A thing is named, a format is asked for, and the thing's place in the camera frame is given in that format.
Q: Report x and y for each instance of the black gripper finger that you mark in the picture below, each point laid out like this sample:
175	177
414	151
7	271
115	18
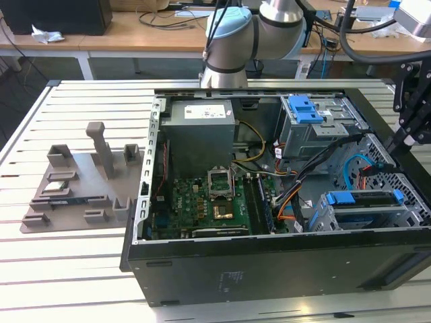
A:
405	87
417	124

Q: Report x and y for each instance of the grey power supply unit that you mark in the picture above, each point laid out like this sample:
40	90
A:
198	141

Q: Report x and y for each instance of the blue empty disk carrier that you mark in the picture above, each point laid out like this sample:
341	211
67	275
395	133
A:
304	111

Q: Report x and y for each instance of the grey parts rack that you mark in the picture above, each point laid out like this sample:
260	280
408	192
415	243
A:
84	181

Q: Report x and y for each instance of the crumpled white plastic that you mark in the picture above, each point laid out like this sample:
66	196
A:
47	35

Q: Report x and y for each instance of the hard disk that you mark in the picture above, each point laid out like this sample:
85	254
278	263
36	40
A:
341	198

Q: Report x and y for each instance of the black open PC case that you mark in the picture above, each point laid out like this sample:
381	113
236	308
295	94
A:
269	269

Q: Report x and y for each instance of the metal disk bay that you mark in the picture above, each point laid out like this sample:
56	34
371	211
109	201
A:
387	212

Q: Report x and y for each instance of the RAM stick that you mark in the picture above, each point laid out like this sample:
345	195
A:
67	201

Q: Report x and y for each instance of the silver CPU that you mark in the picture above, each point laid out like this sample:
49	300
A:
55	186

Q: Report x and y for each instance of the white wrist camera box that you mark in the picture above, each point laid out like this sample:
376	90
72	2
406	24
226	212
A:
415	17

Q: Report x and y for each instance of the wooden desk white frame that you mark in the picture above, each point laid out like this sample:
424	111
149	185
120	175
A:
111	37

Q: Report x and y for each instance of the metal locking lever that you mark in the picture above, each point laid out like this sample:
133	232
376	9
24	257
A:
232	181

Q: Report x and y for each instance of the CPU socket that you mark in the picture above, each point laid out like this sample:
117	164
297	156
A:
222	211

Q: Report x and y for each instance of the metal drive cage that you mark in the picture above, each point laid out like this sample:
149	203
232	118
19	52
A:
303	138

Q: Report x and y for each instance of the black graphics card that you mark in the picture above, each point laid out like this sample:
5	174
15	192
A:
219	231

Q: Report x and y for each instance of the green motherboard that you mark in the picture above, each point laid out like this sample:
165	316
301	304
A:
188	202

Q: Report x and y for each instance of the clear plastic bags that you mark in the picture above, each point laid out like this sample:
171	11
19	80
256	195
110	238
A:
384	30

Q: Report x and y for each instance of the large black box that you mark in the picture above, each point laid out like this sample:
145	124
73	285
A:
57	17

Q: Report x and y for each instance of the black RAM slot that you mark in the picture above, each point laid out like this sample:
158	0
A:
250	205
265	205

